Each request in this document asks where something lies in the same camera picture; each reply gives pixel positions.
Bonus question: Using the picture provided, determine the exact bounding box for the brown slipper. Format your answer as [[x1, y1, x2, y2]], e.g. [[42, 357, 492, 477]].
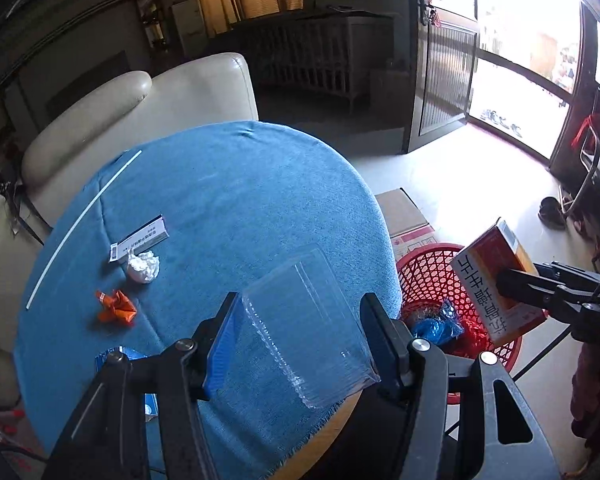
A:
[[539, 196, 566, 231]]

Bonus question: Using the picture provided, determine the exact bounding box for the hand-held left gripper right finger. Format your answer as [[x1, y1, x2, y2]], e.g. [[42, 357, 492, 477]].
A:
[[360, 292, 563, 480]]

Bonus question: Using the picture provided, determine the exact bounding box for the cream leather sofa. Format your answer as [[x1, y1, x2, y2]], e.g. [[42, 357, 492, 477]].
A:
[[0, 52, 259, 406]]

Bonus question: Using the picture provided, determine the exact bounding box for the blue tablecloth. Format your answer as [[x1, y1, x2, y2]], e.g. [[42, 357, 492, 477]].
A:
[[14, 121, 403, 480]]

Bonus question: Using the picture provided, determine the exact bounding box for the blue plastic glove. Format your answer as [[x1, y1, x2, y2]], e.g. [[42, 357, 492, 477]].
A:
[[411, 300, 463, 346]]

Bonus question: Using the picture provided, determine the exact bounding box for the crumpled white tissue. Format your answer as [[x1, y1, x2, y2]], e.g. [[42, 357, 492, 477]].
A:
[[126, 250, 160, 285]]

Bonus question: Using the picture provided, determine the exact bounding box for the red mesh basket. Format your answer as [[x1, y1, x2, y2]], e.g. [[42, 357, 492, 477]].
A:
[[395, 243, 523, 406]]

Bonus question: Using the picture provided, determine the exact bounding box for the red plastic wrapper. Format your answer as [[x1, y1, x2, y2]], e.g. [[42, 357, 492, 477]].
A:
[[462, 322, 491, 356]]

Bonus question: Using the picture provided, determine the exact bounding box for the large cardboard box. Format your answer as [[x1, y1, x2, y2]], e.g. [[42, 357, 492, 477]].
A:
[[374, 187, 438, 261]]

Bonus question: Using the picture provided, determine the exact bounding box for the dark television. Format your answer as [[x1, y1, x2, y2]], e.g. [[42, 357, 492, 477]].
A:
[[45, 50, 131, 116]]

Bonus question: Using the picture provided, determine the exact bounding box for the orange and white box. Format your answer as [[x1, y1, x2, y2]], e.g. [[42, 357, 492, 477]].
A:
[[450, 217, 550, 350]]

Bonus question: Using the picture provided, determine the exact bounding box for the clear plastic container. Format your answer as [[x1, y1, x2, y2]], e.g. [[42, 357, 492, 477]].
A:
[[241, 242, 381, 411]]

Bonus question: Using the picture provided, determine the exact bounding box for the white medicine box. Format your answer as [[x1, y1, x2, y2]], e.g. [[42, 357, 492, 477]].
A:
[[109, 214, 171, 265]]

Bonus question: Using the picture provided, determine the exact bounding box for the person's clothing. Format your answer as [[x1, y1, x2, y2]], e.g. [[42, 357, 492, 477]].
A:
[[570, 337, 600, 478]]

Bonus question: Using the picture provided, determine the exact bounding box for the thin white strip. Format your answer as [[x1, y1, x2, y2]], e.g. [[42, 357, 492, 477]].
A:
[[26, 150, 143, 311]]

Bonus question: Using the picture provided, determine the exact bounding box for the wooden crib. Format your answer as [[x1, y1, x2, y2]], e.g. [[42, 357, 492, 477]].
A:
[[230, 7, 396, 113]]

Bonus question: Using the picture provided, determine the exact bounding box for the orange wrapper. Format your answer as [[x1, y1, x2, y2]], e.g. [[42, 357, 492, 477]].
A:
[[95, 289, 137, 325]]

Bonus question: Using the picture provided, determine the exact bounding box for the white standing air conditioner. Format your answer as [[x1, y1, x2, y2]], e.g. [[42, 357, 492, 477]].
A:
[[171, 0, 208, 56]]

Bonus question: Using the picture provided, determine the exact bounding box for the black cable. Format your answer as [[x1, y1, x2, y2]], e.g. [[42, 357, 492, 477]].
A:
[[510, 325, 576, 386]]

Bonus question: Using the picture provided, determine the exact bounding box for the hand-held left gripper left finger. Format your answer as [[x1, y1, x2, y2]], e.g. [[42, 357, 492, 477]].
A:
[[42, 291, 243, 480]]

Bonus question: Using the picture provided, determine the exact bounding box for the wooden display cabinet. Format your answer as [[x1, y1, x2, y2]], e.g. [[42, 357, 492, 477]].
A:
[[135, 0, 173, 56]]

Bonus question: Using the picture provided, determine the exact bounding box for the blue and white carton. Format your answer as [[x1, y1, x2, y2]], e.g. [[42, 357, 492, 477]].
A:
[[95, 346, 158, 418]]

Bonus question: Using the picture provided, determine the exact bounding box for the dark metal door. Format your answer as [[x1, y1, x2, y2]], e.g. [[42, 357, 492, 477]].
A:
[[405, 0, 481, 153]]

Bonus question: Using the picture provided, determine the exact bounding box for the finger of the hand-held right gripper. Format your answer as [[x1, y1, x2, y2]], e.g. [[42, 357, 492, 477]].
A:
[[495, 268, 600, 322], [536, 261, 600, 286]]

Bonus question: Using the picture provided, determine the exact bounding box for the brown box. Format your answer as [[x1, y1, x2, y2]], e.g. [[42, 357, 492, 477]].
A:
[[369, 67, 412, 126]]

